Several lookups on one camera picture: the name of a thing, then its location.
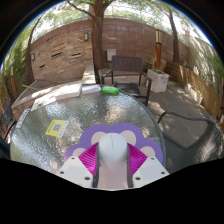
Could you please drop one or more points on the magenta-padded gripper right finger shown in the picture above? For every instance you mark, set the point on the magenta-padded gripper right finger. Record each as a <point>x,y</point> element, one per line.
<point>150,170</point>

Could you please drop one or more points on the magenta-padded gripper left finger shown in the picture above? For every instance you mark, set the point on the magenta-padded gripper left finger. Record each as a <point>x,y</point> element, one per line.
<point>75,170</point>

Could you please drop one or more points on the purple paw-shaped mouse pad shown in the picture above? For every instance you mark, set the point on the purple paw-shaped mouse pad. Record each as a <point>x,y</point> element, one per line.
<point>90,131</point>

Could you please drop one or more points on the yellow square card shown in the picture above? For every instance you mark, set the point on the yellow square card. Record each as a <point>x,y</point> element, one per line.
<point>57,128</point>

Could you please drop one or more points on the black mesh armchair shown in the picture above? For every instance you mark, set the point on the black mesh armchair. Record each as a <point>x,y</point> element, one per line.
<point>206,146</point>

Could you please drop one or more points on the white sign with black letters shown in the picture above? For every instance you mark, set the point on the white sign with black letters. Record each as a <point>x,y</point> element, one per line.
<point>22,118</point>

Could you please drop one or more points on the printed white paper sheet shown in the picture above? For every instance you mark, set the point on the printed white paper sheet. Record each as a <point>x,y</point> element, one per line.
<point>43,102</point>

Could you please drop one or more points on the large white book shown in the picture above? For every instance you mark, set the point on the large white book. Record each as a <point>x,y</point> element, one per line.
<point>66,91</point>

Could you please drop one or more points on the green oblong object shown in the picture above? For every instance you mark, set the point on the green oblong object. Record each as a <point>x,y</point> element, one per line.
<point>110,90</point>

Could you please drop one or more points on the small white planter boxes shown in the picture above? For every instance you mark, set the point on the small white planter boxes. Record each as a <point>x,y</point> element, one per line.
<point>195,93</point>

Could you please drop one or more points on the large white planter box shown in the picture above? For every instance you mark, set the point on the large white planter box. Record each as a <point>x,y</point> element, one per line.
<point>159,81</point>

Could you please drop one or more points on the wooden stick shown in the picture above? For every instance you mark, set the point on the wooden stick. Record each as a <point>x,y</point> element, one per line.
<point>29,87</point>

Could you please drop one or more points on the dark slatted patio chair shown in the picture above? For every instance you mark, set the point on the dark slatted patio chair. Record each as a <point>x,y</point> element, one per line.
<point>126,64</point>

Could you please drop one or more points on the thin curved tree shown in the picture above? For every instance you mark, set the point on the thin curved tree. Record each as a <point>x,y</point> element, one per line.
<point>30,63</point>

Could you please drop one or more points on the thick forked tree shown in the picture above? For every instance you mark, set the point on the thick forked tree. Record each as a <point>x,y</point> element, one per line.
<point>98,43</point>

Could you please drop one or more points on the slim tree by fence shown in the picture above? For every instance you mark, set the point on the slim tree by fence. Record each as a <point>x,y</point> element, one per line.
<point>175,40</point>

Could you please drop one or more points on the wooden lamp post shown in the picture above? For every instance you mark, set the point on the wooden lamp post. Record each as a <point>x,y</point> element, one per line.
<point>158,50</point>
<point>14,83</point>

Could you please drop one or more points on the grey wall utility box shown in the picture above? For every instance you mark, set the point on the grey wall utility box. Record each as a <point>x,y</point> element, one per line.
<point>111,55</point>

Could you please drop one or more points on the wall lantern lamp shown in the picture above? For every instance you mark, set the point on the wall lantern lamp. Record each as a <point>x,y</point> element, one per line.
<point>86,36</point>
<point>32,56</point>

